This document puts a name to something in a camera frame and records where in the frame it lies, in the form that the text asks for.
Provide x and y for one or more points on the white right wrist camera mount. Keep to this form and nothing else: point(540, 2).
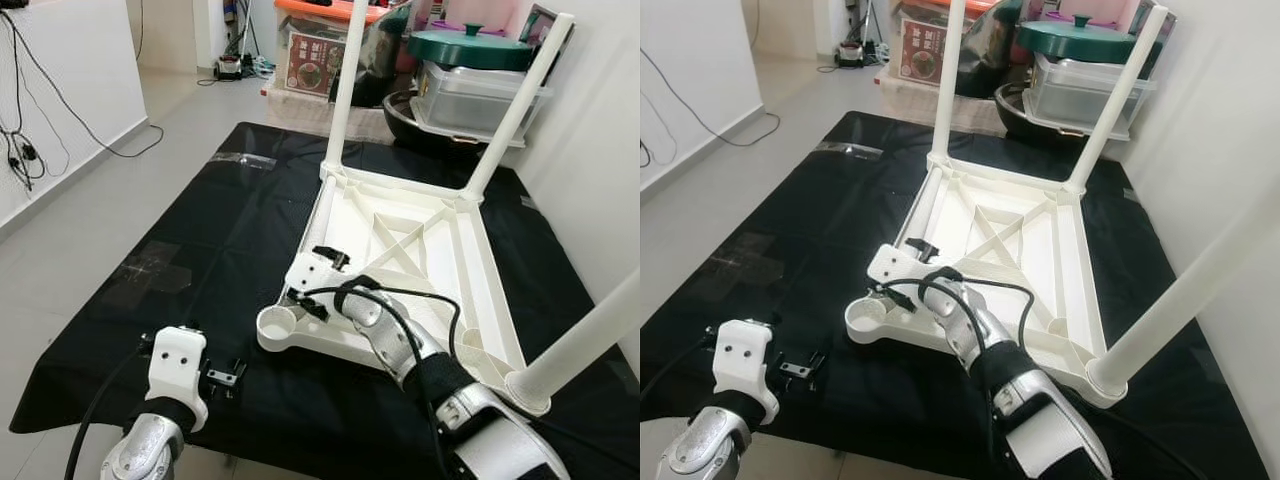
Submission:
point(895, 265)
point(310, 272)

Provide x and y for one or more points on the grey vacuum cleaner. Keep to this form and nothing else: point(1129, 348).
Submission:
point(228, 68)
point(850, 55)

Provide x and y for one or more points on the beige cloth covered bench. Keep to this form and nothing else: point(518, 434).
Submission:
point(300, 112)
point(910, 102)

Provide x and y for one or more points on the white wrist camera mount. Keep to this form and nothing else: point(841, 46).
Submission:
point(178, 370)
point(748, 365)
point(310, 272)
point(895, 265)

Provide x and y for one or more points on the black glossy bag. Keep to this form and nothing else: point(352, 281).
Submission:
point(380, 60)
point(988, 50)

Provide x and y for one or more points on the black wok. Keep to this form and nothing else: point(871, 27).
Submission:
point(415, 125)
point(1020, 118)

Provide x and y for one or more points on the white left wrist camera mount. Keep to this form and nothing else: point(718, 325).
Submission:
point(178, 370)
point(748, 365)

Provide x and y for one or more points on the black purple packaging box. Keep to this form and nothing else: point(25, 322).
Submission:
point(1158, 18)
point(545, 28)

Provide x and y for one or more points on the dark green lidded pot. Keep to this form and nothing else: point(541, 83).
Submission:
point(470, 48)
point(1080, 40)

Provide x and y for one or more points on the clear plastic lidded container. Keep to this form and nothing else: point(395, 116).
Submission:
point(480, 100)
point(1085, 95)

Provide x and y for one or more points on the black table cloth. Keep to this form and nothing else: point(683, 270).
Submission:
point(200, 350)
point(780, 330)

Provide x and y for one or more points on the clear crumpled tape strip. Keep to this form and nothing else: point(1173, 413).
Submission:
point(850, 150)
point(245, 160)

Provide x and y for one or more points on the pink plastic container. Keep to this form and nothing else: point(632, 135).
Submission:
point(440, 12)
point(1050, 8)

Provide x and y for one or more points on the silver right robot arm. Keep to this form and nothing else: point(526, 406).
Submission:
point(1040, 410)
point(470, 410)

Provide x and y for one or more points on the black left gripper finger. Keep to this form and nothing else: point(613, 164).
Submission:
point(818, 362)
point(241, 371)

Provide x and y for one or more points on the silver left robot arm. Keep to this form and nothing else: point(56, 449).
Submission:
point(715, 445)
point(150, 445)

